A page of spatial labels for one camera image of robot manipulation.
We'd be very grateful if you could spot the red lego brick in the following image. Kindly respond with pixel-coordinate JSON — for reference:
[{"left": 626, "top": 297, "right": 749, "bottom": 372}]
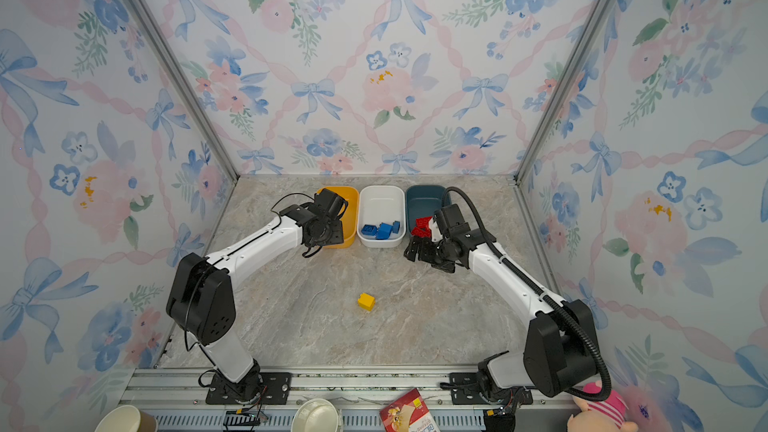
[{"left": 410, "top": 217, "right": 433, "bottom": 239}]

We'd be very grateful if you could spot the yellow plastic bin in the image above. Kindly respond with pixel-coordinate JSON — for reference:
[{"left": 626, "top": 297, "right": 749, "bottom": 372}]
[{"left": 326, "top": 186, "right": 360, "bottom": 249}]

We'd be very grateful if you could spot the dark teal plastic bin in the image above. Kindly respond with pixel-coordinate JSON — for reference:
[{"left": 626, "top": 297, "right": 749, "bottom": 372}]
[{"left": 405, "top": 184, "right": 445, "bottom": 233}]

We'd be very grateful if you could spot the white plastic bin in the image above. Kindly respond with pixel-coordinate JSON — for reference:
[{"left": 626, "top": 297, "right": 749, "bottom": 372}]
[{"left": 356, "top": 185, "right": 406, "bottom": 249}]

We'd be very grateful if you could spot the yellow lego brick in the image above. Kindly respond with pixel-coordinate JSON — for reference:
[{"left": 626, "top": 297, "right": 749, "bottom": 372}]
[{"left": 357, "top": 293, "right": 376, "bottom": 312}]

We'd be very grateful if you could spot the blue lego brick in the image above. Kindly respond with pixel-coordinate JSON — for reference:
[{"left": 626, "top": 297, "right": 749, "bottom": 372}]
[
  {"left": 376, "top": 223, "right": 393, "bottom": 240},
  {"left": 360, "top": 224, "right": 378, "bottom": 237}
]

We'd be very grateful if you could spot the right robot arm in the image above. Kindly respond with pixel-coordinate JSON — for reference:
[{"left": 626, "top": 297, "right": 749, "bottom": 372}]
[{"left": 404, "top": 230, "right": 612, "bottom": 402}]

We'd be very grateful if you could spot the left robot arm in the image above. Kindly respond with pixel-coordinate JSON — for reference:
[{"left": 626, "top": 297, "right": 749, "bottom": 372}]
[{"left": 166, "top": 189, "right": 348, "bottom": 404}]

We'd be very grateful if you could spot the red snack box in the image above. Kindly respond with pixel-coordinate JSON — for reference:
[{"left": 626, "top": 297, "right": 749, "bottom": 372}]
[{"left": 379, "top": 388, "right": 440, "bottom": 432}]

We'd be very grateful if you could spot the white paper cup centre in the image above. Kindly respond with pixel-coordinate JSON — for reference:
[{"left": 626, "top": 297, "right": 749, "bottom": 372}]
[{"left": 290, "top": 398, "right": 343, "bottom": 432}]

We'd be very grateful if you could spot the pink plush toy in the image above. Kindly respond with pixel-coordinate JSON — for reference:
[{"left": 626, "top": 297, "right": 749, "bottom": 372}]
[{"left": 566, "top": 391, "right": 639, "bottom": 432}]

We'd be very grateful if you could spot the paper cup left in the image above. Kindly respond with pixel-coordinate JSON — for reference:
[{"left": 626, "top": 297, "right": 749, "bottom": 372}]
[{"left": 95, "top": 405, "right": 158, "bottom": 432}]

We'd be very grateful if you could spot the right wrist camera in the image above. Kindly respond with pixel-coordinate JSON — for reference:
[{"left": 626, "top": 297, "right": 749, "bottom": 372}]
[{"left": 430, "top": 204, "right": 471, "bottom": 241}]

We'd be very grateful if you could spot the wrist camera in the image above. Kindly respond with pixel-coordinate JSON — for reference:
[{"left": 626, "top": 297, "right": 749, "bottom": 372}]
[
  {"left": 314, "top": 188, "right": 348, "bottom": 220},
  {"left": 430, "top": 204, "right": 471, "bottom": 241}
]

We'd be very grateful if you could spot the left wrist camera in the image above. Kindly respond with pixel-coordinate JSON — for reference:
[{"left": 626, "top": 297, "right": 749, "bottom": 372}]
[{"left": 314, "top": 188, "right": 348, "bottom": 220}]

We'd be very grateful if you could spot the black corrugated cable right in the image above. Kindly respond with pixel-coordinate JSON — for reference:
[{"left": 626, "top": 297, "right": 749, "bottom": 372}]
[{"left": 445, "top": 186, "right": 613, "bottom": 402}]

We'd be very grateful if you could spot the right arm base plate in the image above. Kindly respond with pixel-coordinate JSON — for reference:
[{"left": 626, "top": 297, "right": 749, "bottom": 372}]
[{"left": 440, "top": 372, "right": 533, "bottom": 408}]

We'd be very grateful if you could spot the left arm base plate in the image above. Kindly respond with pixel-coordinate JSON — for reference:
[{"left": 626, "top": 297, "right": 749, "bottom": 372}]
[{"left": 204, "top": 372, "right": 293, "bottom": 406}]

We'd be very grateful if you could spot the aluminium rail frame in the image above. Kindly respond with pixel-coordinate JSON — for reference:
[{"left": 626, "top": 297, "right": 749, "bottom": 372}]
[{"left": 118, "top": 365, "right": 607, "bottom": 432}]

